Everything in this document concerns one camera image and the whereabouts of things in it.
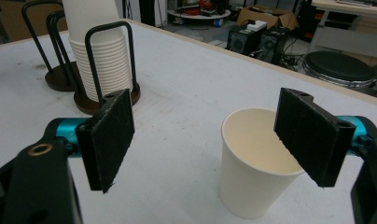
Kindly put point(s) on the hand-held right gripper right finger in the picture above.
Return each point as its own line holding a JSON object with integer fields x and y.
{"x": 311, "y": 137}

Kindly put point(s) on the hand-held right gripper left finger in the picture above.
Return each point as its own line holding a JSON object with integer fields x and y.
{"x": 105, "y": 140}

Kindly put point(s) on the stack of white cups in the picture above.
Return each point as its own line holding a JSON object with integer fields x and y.
{"x": 112, "y": 68}

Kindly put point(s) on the brown cup holder rack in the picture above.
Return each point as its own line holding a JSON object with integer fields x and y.
{"x": 57, "y": 82}

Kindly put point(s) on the white paper cup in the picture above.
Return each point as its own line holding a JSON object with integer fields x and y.
{"x": 248, "y": 186}

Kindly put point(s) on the black round stool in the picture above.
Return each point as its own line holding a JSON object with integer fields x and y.
{"x": 339, "y": 67}

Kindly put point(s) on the black computer tower green label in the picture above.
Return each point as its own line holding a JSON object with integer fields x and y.
{"x": 239, "y": 42}

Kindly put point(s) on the white-legged desk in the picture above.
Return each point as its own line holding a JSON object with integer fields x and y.
{"x": 348, "y": 18}

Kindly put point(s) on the white box on tower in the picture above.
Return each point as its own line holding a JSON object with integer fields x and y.
{"x": 256, "y": 25}

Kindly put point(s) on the small brown cardboard box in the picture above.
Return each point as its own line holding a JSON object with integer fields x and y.
{"x": 267, "y": 17}

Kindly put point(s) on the blue container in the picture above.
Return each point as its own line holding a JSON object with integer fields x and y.
{"x": 217, "y": 22}

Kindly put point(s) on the round white table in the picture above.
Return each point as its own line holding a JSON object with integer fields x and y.
{"x": 199, "y": 14}

